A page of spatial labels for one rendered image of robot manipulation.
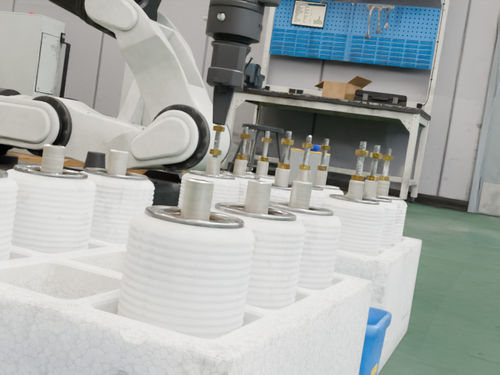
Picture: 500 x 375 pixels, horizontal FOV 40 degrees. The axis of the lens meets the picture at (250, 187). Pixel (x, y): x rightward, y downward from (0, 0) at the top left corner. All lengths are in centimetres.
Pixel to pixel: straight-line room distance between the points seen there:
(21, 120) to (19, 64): 216
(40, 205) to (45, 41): 310
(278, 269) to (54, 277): 21
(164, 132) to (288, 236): 89
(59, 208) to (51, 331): 23
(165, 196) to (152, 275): 109
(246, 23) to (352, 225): 35
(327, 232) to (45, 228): 28
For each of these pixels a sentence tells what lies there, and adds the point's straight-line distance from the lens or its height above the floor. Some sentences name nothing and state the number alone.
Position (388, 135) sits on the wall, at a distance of 625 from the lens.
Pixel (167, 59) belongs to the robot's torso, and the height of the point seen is 47.
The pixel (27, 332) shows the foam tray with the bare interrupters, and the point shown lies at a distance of 52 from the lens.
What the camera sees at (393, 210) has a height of 24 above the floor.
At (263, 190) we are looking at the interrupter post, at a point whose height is 27.
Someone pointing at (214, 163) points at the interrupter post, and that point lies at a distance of 110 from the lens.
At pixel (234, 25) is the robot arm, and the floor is 49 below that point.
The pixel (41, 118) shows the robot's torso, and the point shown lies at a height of 30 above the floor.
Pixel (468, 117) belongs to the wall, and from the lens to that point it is 619.
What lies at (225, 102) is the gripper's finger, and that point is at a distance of 109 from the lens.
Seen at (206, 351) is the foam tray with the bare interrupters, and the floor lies 18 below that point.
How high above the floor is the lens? 31
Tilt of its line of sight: 4 degrees down
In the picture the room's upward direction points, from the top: 9 degrees clockwise
